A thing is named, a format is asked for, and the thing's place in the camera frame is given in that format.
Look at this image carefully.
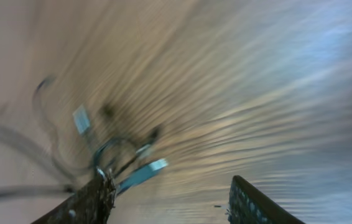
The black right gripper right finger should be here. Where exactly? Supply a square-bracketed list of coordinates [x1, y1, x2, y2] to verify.
[228, 175, 303, 224]

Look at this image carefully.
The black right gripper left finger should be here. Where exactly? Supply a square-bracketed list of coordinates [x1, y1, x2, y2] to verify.
[32, 169, 116, 224]

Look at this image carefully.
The thin black USB cable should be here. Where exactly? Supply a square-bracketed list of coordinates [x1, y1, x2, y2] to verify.
[0, 74, 80, 203]

